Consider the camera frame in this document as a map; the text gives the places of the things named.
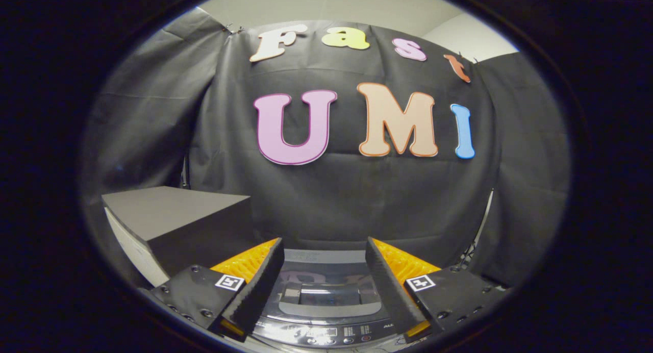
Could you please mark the dark grey beige cabinet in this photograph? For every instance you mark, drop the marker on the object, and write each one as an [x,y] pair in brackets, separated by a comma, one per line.
[168,210]

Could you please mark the grey washing machine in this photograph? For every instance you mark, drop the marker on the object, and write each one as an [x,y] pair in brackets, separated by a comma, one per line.
[326,335]

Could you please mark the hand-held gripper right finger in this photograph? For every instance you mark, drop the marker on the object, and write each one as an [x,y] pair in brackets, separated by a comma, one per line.
[387,292]

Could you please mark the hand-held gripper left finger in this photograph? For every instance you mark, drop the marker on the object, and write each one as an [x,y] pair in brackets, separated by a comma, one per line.
[260,286]

